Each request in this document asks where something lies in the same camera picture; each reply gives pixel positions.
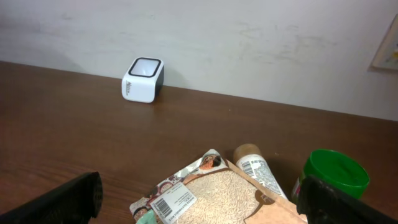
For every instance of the green lid jar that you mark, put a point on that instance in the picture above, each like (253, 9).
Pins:
(336, 169)

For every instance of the beige brown snack pouch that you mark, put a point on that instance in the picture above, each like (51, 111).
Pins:
(214, 190)

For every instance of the white barcode scanner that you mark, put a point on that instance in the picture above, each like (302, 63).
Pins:
(143, 80)

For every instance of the white bamboo print tube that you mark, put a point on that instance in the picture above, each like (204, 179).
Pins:
(249, 159)

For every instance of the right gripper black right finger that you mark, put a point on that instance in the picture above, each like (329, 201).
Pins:
(323, 203)

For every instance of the teal snack packet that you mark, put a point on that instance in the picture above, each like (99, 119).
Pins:
(145, 217)

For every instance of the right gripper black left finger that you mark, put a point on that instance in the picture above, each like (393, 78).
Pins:
(76, 201)

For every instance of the white wall control panel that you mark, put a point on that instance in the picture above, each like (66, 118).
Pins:
(386, 55)

